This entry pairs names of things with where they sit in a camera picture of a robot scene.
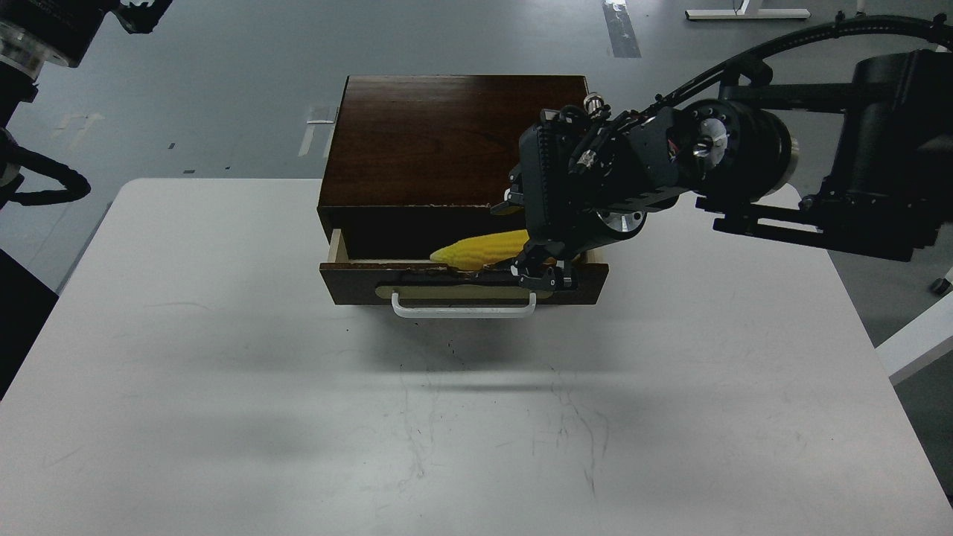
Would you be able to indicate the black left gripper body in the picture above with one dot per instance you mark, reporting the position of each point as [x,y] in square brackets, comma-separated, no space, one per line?
[66,28]

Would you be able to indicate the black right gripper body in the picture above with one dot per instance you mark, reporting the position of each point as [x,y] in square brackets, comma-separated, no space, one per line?
[586,182]

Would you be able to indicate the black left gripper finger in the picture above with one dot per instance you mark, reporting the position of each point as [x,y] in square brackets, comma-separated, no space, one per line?
[142,17]

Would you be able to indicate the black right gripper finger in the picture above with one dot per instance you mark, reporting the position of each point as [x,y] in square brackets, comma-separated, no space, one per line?
[546,265]
[513,201]

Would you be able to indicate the yellow corn cob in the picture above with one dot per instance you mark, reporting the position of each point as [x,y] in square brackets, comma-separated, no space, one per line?
[473,253]

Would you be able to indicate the wooden drawer with white handle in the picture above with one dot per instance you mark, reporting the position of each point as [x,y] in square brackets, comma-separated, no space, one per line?
[427,289]

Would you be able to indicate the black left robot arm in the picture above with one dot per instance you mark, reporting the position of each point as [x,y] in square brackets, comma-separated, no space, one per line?
[29,178]

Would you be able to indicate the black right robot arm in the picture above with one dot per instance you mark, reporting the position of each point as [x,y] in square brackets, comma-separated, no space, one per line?
[889,188]

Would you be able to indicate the dark wooden drawer cabinet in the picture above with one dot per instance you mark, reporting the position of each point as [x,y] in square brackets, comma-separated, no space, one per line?
[417,161]

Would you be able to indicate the white table base far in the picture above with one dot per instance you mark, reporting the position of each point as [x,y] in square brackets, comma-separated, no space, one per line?
[747,10]

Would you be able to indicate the white table edge right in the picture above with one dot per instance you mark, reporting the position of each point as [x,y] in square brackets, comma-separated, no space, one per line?
[920,343]

